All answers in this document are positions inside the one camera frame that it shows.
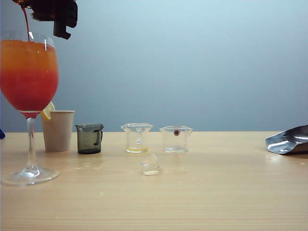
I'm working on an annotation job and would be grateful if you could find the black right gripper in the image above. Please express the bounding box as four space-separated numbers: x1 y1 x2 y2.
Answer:
31 0 79 40

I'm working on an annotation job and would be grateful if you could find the beige paper cup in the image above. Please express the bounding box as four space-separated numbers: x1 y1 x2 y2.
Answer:
41 110 76 153

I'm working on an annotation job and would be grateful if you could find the dark smoked measuring cup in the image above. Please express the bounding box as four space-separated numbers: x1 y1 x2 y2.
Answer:
75 123 104 155

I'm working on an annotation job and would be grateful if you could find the clear measuring cup yellow residue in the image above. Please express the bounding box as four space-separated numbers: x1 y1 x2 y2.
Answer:
120 123 154 154

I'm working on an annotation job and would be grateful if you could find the clear measuring cup round sticker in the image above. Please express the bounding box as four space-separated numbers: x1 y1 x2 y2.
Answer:
159 125 194 154

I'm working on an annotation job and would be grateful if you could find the small tipped clear cup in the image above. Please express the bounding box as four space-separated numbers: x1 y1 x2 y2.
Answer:
141 154 164 177

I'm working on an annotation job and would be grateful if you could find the large stemmed wine glass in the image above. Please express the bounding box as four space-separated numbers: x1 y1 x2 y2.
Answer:
0 30 61 187

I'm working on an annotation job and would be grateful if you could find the yellow lemon slice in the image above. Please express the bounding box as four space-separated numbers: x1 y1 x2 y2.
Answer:
40 101 56 121

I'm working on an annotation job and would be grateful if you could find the silver foil bag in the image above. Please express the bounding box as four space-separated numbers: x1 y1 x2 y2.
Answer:
265 124 308 155

